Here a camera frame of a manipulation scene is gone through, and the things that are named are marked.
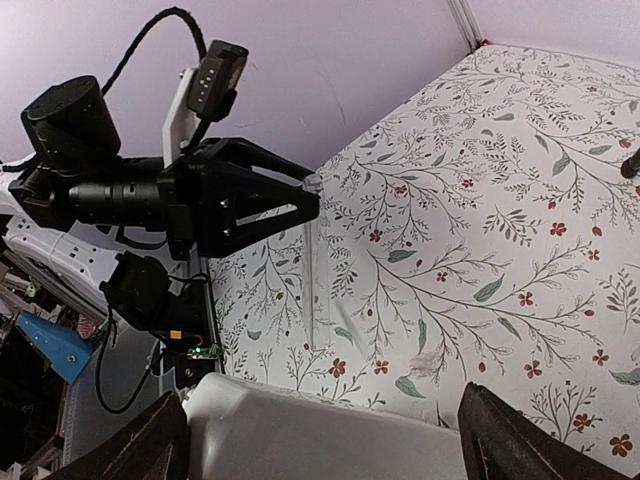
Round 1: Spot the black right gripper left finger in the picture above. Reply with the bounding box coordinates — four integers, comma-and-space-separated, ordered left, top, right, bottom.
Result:
49, 392, 190, 480

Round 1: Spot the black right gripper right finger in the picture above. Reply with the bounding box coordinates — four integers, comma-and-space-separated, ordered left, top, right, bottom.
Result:
457, 382, 628, 479

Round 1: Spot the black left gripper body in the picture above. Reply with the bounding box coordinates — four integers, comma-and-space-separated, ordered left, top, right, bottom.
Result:
68, 150, 235, 260

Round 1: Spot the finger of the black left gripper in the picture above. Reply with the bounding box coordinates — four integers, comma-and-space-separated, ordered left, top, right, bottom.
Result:
197, 137, 313, 185
199, 164, 320, 258

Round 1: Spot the white metronome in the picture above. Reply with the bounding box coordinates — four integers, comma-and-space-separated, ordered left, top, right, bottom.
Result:
183, 373, 467, 479

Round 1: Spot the clear metronome front cover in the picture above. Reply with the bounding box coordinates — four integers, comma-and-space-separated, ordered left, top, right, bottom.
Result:
302, 173, 331, 350

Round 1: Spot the black perforated music stand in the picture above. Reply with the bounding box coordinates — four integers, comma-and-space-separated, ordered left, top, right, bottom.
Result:
620, 150, 640, 179

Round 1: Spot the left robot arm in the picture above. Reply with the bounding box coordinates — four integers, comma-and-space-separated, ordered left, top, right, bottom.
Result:
3, 75, 319, 261

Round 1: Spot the floral patterned table cloth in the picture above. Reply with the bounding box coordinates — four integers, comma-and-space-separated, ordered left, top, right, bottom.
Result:
211, 46, 639, 476

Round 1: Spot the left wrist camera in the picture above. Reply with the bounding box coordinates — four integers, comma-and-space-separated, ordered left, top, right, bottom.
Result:
162, 40, 249, 167

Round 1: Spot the left aluminium corner post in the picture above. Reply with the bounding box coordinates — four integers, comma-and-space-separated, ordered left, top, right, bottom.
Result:
445, 0, 487, 54

